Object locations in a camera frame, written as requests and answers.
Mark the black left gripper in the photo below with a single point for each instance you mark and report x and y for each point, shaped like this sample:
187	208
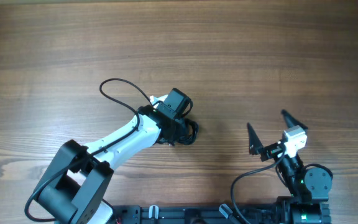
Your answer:
182	129

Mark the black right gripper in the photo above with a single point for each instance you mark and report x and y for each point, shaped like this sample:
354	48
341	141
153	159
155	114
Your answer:
257	146

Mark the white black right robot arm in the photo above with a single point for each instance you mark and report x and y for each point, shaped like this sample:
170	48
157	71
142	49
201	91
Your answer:
309	185

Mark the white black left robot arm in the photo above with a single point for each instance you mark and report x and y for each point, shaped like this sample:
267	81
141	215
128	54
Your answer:
73	186

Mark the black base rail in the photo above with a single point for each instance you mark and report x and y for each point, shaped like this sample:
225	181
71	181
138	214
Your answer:
197	214

